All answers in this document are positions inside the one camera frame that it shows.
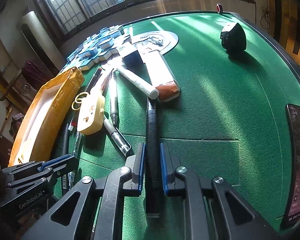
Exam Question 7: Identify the black rod-shaped pen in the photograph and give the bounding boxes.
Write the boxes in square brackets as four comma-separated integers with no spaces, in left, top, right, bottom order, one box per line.
[145,98,162,218]

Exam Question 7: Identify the clear gel pen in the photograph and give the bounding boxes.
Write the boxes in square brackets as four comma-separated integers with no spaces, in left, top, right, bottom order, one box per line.
[103,116,132,157]

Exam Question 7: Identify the cream cartoon keychain case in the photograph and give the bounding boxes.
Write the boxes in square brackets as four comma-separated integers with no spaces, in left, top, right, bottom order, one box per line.
[77,94,105,135]

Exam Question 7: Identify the black red-tip pen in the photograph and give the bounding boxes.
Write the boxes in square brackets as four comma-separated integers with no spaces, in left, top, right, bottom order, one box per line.
[85,68,102,93]

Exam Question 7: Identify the yellow taped cardboard box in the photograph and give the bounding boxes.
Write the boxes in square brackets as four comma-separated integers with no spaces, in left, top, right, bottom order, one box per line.
[8,67,84,167]

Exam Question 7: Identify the gold key rings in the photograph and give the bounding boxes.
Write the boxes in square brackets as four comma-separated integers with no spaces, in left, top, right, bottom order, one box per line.
[71,91,89,111]

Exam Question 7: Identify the white marker pen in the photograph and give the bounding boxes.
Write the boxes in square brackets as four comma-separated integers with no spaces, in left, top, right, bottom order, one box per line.
[117,67,159,100]

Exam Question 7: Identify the white glue tube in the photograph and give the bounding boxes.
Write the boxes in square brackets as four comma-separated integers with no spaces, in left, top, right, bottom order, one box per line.
[99,68,113,93]

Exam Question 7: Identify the black grip gel pen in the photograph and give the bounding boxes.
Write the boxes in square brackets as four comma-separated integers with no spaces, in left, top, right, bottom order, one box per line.
[108,70,119,126]

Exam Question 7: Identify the small dark card box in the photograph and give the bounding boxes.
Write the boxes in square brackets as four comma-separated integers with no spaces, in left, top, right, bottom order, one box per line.
[122,50,143,69]

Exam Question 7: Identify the round silver table centre plate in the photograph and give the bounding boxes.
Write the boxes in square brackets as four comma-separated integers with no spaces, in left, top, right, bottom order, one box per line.
[132,30,179,55]

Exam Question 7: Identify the pile of blue mahjong tiles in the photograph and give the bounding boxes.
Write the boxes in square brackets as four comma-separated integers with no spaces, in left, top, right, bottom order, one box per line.
[61,25,132,72]

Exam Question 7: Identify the dark smartphone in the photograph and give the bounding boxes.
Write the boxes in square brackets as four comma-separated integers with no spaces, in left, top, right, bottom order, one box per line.
[280,103,300,229]

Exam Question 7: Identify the black dome-shaped device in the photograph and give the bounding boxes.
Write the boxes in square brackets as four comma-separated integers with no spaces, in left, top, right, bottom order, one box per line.
[220,22,247,53]

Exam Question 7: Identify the white air conditioner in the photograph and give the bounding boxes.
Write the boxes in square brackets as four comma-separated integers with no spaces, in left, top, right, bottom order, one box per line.
[21,11,66,75]

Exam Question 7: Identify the red tape roll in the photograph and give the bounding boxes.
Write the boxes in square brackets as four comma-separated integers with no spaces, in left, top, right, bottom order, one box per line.
[216,3,223,14]

